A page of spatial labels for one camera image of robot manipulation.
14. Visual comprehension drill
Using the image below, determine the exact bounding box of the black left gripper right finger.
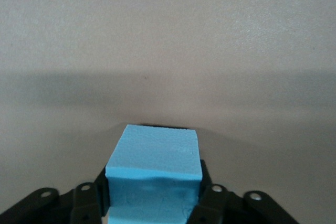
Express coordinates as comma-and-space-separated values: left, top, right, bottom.
185, 159, 300, 224

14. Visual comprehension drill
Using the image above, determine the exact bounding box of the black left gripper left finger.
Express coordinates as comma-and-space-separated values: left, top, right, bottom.
0, 167, 110, 224

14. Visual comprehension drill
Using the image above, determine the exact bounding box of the light blue foam block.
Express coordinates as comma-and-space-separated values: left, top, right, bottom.
104, 124, 203, 224

